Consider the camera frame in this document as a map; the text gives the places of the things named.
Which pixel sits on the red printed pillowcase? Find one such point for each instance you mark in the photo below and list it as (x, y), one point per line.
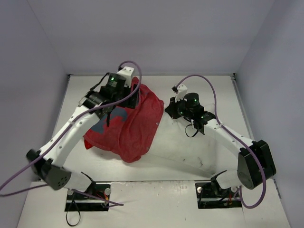
(131, 131)

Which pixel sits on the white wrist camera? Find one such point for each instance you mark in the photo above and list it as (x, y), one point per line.
(180, 91)
(127, 73)

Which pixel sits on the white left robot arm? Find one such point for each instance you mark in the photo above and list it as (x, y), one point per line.
(48, 162)

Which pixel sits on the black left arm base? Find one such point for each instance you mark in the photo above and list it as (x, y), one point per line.
(76, 202)

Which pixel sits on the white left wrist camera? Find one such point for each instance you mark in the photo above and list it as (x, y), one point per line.
(127, 73)

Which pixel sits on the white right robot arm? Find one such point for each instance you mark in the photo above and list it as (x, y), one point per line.
(252, 156)

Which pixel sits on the white pillow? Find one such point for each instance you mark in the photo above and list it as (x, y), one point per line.
(178, 152)

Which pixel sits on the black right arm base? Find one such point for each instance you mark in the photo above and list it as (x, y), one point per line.
(211, 196)

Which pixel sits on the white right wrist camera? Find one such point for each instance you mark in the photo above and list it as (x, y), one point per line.
(180, 91)

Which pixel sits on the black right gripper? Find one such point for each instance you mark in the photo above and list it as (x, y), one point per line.
(171, 109)

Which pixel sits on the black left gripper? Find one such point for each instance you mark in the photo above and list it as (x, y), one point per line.
(132, 99)

